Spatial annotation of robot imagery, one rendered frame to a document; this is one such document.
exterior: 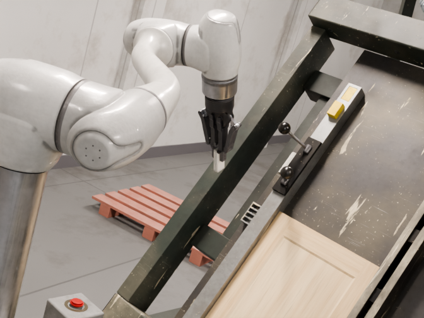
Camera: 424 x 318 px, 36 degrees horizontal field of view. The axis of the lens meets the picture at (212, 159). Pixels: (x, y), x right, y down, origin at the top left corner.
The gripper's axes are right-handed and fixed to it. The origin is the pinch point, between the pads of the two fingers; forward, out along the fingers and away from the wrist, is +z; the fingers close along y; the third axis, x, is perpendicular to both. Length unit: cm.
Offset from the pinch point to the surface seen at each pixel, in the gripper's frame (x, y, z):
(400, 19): -71, -14, -20
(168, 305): -80, 105, 199
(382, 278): -8, -48, 20
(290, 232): -13.6, -16.1, 26.3
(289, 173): -16.8, -11.9, 8.6
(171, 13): -315, 319, 146
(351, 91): -53, -9, -1
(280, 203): -18.0, -9.0, 21.9
